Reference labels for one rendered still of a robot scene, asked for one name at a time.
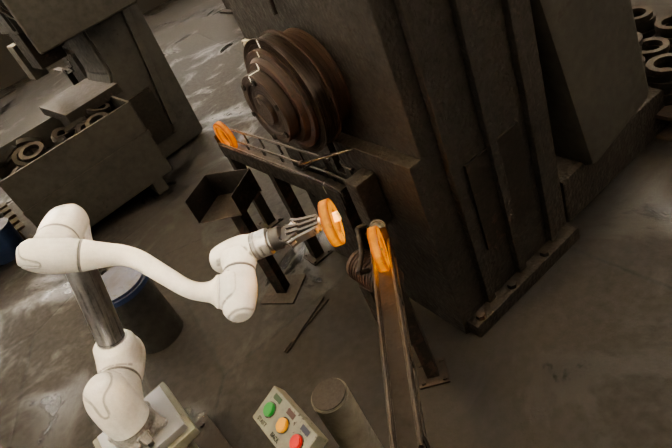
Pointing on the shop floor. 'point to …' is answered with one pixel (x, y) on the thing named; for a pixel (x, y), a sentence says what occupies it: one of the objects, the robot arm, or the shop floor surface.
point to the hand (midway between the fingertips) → (329, 219)
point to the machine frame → (428, 105)
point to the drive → (589, 65)
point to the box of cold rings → (83, 163)
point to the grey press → (89, 36)
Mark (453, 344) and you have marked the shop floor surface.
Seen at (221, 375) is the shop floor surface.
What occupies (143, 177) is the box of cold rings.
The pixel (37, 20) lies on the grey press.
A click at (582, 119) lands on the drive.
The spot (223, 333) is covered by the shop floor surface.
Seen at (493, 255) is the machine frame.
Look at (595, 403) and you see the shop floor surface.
